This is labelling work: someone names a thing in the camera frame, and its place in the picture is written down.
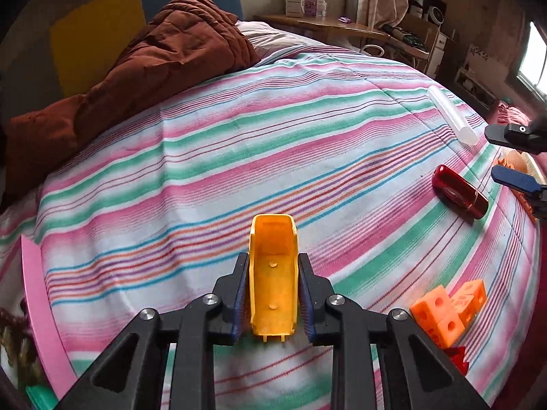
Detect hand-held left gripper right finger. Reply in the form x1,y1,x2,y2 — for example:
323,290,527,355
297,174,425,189
297,253,490,410

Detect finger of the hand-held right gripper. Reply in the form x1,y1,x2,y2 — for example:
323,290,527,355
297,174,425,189
485,113,547,154
491,166,547,220

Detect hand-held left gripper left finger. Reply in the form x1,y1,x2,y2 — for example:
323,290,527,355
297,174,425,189
55,252,251,410

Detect yellow plastic shell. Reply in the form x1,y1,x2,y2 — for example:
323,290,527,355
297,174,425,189
249,214,300,343

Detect pink cloth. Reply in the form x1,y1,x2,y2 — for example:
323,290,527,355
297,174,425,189
496,102,531,126

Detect red metallic cylinder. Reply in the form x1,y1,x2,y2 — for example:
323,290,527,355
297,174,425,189
431,164,489,218

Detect translucent white tube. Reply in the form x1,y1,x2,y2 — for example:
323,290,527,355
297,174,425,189
427,85,479,146

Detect small side window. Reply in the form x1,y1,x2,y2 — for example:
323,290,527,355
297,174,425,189
517,21,547,101

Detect white cabinet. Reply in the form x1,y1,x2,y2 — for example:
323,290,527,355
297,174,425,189
427,32,456,80

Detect orange linked cubes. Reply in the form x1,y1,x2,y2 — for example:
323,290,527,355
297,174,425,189
409,279,488,349

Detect striped bed sheet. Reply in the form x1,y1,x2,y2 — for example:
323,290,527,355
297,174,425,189
0,49,539,410

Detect cluttered side table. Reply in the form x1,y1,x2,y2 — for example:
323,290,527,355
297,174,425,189
382,23,432,60

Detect red puzzle piece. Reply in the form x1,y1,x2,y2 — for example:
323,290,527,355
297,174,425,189
442,344,470,377

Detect wooden desk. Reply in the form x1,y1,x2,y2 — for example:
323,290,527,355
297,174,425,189
254,14,387,47

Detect brown quilt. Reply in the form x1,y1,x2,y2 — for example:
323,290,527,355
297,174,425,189
0,0,262,206

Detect white pillow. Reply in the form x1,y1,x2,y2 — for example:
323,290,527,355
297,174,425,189
235,20,317,58

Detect patchwork padded headboard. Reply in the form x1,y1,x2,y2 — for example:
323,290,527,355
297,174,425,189
0,0,244,99

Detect wall shelf with items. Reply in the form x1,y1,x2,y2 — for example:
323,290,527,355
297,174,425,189
453,66,492,107

